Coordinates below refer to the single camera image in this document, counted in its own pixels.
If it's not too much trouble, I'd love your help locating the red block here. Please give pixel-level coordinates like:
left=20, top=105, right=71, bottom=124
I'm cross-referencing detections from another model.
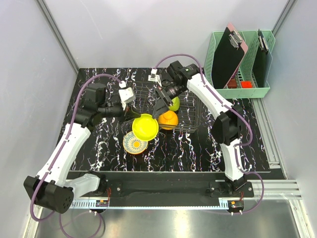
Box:
left=241, top=81, right=253, bottom=89

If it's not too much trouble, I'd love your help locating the yellow bowl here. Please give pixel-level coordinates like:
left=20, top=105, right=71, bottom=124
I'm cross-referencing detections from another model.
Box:
left=132, top=114, right=159, bottom=141

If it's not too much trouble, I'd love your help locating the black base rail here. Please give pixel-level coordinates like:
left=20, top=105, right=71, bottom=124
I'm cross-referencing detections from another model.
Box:
left=70, top=171, right=253, bottom=208

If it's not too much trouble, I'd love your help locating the dark green clipboard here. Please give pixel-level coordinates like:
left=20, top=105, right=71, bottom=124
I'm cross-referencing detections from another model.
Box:
left=253, top=29, right=272, bottom=88

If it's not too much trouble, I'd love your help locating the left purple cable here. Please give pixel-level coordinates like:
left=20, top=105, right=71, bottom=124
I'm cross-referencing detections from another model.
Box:
left=29, top=73, right=126, bottom=238

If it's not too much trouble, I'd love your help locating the white slotted cable duct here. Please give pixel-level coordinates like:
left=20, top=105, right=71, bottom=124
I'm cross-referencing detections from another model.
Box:
left=70, top=199, right=109, bottom=209

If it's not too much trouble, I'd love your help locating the black pink clipboard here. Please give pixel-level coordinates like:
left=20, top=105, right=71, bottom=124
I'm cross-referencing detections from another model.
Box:
left=211, top=23, right=248, bottom=89

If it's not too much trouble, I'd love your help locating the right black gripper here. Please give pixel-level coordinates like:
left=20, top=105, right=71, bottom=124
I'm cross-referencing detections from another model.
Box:
left=152, top=82, right=186, bottom=119

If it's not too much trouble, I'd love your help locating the green plastic file organizer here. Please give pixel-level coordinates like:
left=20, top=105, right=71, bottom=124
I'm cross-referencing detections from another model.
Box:
left=218, top=30, right=275, bottom=99

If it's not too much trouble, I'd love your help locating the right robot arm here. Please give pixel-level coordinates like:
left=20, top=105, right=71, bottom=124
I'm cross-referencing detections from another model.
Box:
left=152, top=61, right=246, bottom=197

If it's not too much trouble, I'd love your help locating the white green bowl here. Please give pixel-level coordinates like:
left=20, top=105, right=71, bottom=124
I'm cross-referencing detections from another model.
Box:
left=169, top=97, right=180, bottom=112

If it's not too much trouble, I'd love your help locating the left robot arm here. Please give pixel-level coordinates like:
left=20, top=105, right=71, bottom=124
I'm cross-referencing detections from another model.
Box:
left=23, top=83, right=140, bottom=214

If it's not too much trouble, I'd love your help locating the brown block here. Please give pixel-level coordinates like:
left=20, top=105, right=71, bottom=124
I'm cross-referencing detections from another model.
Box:
left=227, top=78, right=237, bottom=89

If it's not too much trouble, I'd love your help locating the wire dish rack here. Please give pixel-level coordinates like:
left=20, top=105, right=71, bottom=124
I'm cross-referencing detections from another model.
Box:
left=131, top=82, right=201, bottom=132

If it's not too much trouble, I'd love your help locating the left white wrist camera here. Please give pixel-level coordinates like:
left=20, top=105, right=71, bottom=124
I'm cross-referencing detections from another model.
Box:
left=118, top=81, right=136, bottom=109

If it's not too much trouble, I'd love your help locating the green striped bowl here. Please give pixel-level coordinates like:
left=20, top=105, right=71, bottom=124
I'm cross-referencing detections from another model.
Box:
left=123, top=131, right=148, bottom=155

